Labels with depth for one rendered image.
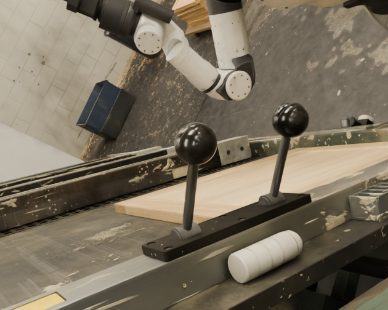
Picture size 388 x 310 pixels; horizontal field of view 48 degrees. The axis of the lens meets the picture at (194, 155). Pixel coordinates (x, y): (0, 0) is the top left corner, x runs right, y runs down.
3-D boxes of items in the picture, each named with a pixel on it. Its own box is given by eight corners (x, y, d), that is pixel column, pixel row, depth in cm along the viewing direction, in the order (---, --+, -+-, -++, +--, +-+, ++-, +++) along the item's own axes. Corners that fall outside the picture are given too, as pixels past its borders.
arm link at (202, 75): (166, 66, 115) (215, 107, 124) (181, 69, 106) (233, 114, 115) (189, 34, 116) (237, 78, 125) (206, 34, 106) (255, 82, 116)
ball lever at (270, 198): (293, 213, 50) (320, 106, 43) (270, 223, 48) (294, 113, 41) (270, 196, 52) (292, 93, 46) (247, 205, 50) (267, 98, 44)
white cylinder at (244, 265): (249, 287, 40) (307, 257, 44) (243, 256, 39) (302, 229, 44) (230, 280, 42) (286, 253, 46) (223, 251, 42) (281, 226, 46)
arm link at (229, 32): (242, 85, 128) (229, 8, 120) (266, 91, 117) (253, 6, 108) (208, 97, 124) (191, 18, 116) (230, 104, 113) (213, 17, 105)
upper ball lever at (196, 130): (211, 248, 43) (228, 128, 37) (180, 261, 41) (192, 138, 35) (189, 227, 46) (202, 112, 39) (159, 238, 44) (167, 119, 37)
